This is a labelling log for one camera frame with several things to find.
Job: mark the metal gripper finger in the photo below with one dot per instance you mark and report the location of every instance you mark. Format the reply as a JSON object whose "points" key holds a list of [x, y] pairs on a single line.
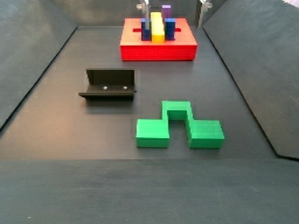
{"points": [[205, 5], [143, 6]]}

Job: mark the green stepped block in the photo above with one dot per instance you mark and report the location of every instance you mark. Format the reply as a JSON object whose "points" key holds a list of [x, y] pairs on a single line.
{"points": [[204, 133]]}

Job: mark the red base board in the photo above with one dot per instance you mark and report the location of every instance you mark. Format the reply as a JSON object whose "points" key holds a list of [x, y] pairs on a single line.
{"points": [[137, 50]]}

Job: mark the black angle fixture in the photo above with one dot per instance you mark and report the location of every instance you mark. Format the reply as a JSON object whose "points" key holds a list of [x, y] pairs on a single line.
{"points": [[109, 83]]}

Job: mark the yellow long block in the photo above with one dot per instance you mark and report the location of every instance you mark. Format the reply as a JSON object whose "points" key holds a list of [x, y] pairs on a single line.
{"points": [[157, 27]]}

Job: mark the purple block right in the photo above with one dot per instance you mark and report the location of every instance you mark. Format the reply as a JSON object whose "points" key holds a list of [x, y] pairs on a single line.
{"points": [[167, 10]]}

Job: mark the blue block right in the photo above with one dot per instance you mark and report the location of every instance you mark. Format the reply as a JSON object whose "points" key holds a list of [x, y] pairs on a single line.
{"points": [[169, 28]]}

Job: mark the blue block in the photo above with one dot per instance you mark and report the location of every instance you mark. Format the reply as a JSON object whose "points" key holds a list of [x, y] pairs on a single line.
{"points": [[169, 28], [145, 31]]}

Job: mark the blue block left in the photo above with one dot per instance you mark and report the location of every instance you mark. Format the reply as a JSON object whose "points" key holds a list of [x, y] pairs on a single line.
{"points": [[145, 31]]}

